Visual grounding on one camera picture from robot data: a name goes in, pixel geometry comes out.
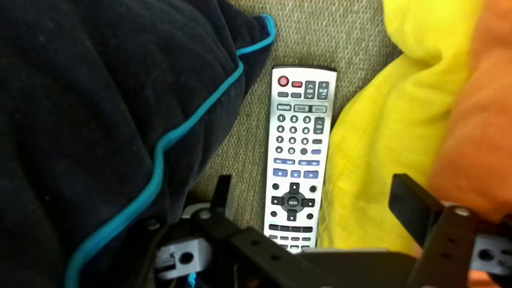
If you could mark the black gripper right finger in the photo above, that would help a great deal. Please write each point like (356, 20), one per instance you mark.
(414, 204)

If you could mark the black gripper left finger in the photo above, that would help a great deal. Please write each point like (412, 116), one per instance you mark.
(222, 193)

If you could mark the grey and black remote control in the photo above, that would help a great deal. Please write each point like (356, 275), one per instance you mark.
(299, 137)

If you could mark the yellow pillow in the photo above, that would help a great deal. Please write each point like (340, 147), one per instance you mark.
(385, 137)

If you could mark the navy pillow with teal piping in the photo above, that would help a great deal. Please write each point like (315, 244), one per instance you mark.
(97, 116)

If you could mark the grey-brown fabric sofa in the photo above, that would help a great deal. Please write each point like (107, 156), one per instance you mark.
(321, 32)

